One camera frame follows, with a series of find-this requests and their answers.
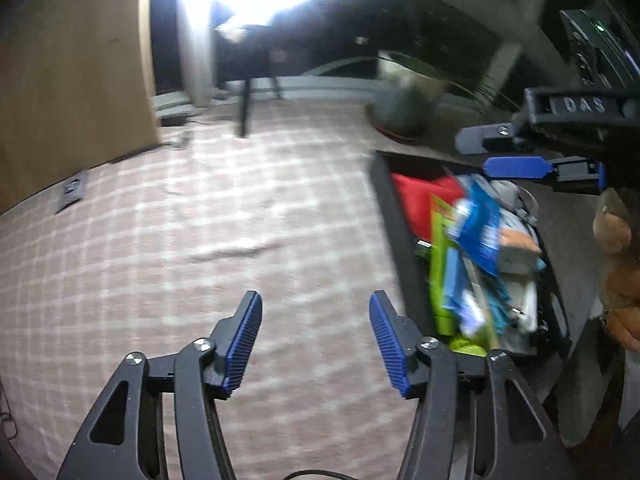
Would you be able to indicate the person's right hand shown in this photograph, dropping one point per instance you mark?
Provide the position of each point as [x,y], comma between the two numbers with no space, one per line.
[622,280]

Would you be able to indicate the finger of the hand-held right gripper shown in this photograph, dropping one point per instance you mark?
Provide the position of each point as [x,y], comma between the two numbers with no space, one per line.
[515,167]
[482,139]

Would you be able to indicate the small black packet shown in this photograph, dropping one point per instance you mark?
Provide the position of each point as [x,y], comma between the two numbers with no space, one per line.
[71,192]

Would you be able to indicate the white post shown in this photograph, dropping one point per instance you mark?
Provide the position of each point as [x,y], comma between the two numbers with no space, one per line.
[200,70]

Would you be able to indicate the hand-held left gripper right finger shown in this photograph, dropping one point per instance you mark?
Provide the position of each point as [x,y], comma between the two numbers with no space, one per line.
[390,345]

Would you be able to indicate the brown wooden panel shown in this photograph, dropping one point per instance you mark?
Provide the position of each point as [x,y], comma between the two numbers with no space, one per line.
[65,85]

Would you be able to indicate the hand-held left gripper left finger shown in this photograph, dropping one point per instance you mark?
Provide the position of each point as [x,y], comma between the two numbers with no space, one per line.
[242,350]

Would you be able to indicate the black lamp stand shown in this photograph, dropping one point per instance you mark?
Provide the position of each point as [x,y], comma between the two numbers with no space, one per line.
[244,110]

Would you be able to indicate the potted plant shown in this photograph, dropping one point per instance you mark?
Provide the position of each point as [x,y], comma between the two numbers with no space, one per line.
[400,105]

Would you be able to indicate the black storage box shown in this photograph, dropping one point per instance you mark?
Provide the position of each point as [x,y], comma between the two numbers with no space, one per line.
[395,230]

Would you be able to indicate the blue packet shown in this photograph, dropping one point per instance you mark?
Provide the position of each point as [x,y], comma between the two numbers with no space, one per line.
[480,225]

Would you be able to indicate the green packet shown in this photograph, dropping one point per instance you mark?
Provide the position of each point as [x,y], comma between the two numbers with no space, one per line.
[440,265]

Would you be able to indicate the red pouch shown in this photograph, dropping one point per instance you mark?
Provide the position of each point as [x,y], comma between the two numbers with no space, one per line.
[415,200]

